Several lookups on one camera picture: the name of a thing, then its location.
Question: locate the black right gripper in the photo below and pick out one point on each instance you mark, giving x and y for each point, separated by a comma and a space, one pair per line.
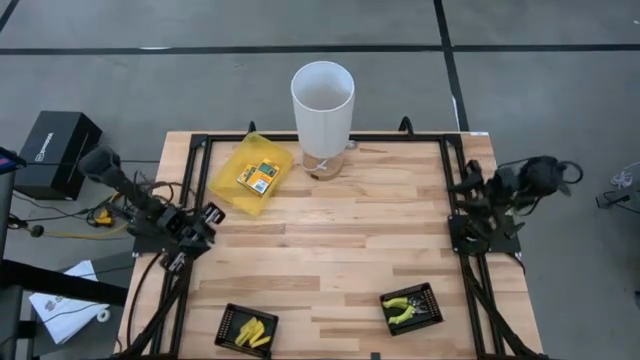
490, 190

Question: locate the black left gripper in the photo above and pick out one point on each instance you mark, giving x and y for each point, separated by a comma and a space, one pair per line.
187, 232

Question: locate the yellow translucent plastic bin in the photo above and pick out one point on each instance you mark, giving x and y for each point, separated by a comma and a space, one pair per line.
230, 180

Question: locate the yellow green crayon box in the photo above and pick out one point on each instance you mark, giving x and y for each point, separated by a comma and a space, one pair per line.
264, 176
243, 175

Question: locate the yellow rectangular eraser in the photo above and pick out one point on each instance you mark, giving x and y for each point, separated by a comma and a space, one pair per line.
241, 336
247, 326
262, 342
253, 331
258, 332

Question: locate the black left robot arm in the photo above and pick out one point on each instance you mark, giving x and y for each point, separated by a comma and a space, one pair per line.
130, 187

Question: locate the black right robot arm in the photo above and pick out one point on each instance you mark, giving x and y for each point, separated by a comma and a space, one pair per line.
530, 175

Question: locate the black perforated plastic tray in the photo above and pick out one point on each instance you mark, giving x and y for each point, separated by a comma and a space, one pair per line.
427, 320
225, 325

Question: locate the white tape roll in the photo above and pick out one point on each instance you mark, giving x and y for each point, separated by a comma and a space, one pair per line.
99, 315

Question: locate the black furniture bar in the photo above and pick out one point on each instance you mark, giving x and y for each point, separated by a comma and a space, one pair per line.
60, 286

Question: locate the grey floor device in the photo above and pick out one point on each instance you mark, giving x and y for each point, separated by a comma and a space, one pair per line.
620, 199

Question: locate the white paper sheet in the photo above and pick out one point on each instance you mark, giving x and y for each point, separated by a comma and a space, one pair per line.
65, 320

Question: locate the white shade wooden lamp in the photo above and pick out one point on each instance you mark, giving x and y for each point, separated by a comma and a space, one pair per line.
322, 125

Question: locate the black round plug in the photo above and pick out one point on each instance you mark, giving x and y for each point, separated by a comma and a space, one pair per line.
36, 230

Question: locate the black cardboard box white logo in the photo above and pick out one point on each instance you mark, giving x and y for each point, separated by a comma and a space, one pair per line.
55, 150

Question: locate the black device red blue screen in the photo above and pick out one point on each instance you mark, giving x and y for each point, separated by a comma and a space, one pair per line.
7, 162

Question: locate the black aluminium table frame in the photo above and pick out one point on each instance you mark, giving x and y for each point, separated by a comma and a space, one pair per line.
400, 137

